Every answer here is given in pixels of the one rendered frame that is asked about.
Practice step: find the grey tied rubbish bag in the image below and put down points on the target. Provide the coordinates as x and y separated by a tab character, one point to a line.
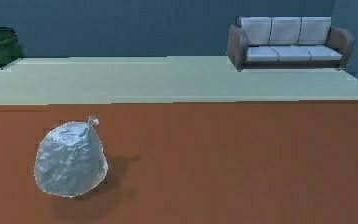
70	160

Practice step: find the grey sofa with brown arms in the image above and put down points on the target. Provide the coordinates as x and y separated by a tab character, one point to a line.
287	46

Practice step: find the dark green armchair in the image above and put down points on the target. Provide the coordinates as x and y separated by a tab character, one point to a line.
2	46

